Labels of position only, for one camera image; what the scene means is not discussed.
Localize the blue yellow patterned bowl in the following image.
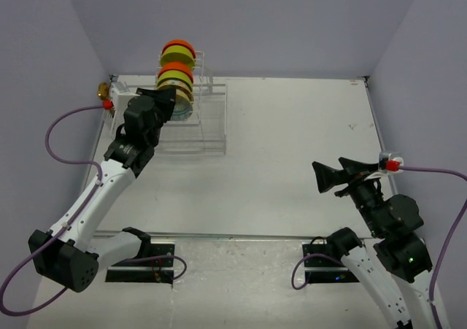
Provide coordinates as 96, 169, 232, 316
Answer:
170, 101, 193, 121

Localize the rear orange bowl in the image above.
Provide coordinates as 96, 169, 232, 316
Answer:
162, 39, 196, 59

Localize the white wire dish rack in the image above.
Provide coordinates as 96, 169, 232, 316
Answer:
157, 50, 227, 156

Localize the rear green bowl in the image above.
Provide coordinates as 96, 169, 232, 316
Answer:
160, 44, 196, 69

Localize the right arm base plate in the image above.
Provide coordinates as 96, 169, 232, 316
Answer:
302, 237, 358, 284

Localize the brass wooden utensil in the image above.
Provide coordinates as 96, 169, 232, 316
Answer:
97, 82, 111, 101

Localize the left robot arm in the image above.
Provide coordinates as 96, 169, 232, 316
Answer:
28, 88, 176, 293

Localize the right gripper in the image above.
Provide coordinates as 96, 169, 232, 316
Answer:
311, 156, 384, 234

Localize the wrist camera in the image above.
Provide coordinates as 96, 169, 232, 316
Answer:
378, 151, 404, 173
109, 82, 136, 136

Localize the orange bowl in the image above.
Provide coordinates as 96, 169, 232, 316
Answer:
158, 61, 193, 82
162, 39, 196, 59

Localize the front orange bowl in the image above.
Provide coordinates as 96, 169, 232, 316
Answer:
158, 61, 193, 82

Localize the front green bowl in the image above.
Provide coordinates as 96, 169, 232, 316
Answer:
156, 70, 193, 91

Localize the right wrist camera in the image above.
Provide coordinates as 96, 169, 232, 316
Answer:
378, 151, 404, 173

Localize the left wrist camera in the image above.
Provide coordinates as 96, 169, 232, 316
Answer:
109, 82, 136, 136

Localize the white floral patterned bowl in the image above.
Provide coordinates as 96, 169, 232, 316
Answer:
156, 79, 193, 104

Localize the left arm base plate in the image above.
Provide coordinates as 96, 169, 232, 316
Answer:
105, 258, 175, 285

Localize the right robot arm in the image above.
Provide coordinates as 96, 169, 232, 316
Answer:
312, 153, 449, 328

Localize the green bowl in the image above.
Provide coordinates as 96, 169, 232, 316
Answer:
156, 70, 193, 91
160, 44, 196, 69

